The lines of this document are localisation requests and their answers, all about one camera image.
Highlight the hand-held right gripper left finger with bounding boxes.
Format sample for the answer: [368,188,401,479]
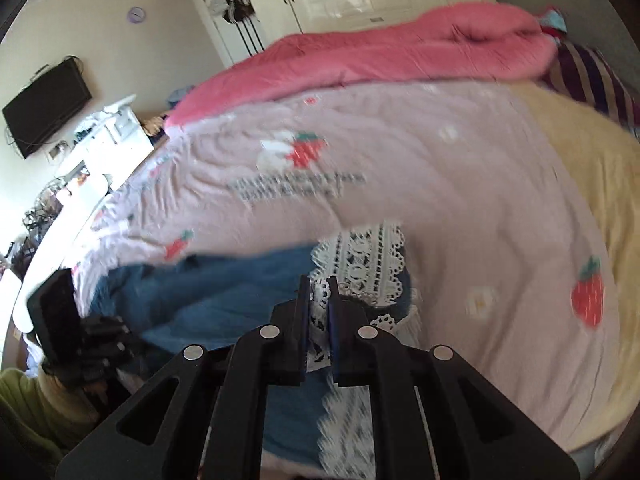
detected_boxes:
[55,275,313,480]

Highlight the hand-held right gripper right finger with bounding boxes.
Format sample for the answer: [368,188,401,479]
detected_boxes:
[327,276,581,480]

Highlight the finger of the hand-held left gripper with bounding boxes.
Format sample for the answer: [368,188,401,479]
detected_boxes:
[79,315,148,378]

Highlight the blue denim pants lace trim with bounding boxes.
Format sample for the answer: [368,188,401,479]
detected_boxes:
[92,220,426,480]

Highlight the person's left forearm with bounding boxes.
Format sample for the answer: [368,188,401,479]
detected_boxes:
[0,367,108,466]

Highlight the white desk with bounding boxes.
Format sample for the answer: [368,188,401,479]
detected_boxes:
[10,172,111,336]

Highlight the white dresser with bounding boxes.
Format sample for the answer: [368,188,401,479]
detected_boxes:
[75,94,156,186]

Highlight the pink strawberry print bed sheet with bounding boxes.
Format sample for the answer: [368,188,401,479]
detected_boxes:
[15,80,621,480]

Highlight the grey-blue cloth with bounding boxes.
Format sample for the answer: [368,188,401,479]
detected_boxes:
[167,85,196,108]

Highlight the pink quilt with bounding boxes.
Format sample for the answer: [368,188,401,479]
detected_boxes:
[165,2,558,128]

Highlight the white door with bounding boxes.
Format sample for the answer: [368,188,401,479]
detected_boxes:
[187,0,273,68]

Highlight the yellow blanket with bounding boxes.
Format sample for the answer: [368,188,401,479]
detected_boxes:
[505,82,640,451]

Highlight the hanging dark bags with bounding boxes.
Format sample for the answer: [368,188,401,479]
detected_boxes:
[210,0,266,56]

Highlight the purple striped pillow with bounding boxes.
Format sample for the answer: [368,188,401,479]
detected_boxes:
[542,42,640,128]

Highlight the teal and red cloth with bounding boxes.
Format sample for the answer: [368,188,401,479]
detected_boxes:
[540,7,568,36]

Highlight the grey padded headboard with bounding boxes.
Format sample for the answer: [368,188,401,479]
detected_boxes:
[492,0,640,126]

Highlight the tangle of cables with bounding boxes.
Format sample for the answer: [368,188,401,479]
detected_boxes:
[22,180,76,241]

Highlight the black wall television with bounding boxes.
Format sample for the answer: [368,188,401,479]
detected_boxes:
[2,58,93,160]

